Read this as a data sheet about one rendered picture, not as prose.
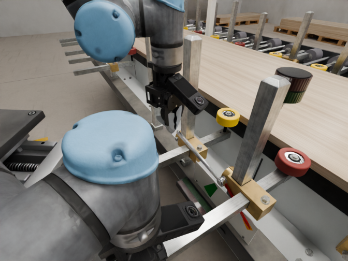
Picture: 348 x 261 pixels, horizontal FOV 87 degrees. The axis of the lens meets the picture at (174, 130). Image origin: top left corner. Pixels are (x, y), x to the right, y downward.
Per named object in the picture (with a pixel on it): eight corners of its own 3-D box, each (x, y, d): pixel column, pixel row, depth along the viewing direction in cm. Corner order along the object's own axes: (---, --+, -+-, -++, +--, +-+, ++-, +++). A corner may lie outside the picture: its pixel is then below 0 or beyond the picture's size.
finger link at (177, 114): (167, 122, 62) (166, 98, 56) (181, 129, 59) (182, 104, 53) (161, 127, 60) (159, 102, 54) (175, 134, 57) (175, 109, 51)
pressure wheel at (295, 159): (283, 198, 52) (301, 172, 45) (260, 178, 58) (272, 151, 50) (300, 186, 55) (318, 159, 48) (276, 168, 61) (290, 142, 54)
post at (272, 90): (227, 223, 59) (280, 83, 30) (219, 214, 62) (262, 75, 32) (234, 218, 61) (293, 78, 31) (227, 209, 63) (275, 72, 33)
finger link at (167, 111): (171, 119, 55) (170, 92, 50) (175, 121, 54) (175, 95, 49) (160, 126, 52) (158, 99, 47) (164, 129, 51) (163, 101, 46)
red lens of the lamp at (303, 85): (294, 94, 32) (300, 82, 30) (265, 82, 36) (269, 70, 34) (314, 86, 34) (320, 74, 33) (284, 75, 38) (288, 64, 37)
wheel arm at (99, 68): (75, 77, 124) (73, 71, 121) (74, 75, 126) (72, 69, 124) (136, 66, 141) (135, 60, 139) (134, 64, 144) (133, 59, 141)
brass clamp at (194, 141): (193, 164, 64) (194, 154, 60) (173, 142, 73) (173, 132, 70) (207, 158, 66) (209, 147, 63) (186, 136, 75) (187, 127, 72)
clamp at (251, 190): (257, 221, 45) (263, 211, 42) (219, 181, 54) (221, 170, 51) (272, 210, 47) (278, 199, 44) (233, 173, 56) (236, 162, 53)
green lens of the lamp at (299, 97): (289, 106, 33) (293, 96, 32) (261, 93, 37) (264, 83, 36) (307, 98, 36) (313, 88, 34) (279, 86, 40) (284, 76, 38)
